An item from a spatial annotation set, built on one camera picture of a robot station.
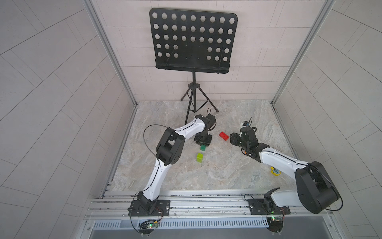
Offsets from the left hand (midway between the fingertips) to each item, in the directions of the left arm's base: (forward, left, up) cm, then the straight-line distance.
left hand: (207, 144), depth 96 cm
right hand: (+2, -14, +9) cm, 17 cm away
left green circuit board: (-42, +27, +3) cm, 50 cm away
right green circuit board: (-42, -29, +1) cm, 51 cm away
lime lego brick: (-12, +6, +4) cm, 14 cm away
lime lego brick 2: (-11, +5, +6) cm, 13 cm away
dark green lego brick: (-4, +3, +3) cm, 6 cm away
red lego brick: (+4, -11, +3) cm, 12 cm away
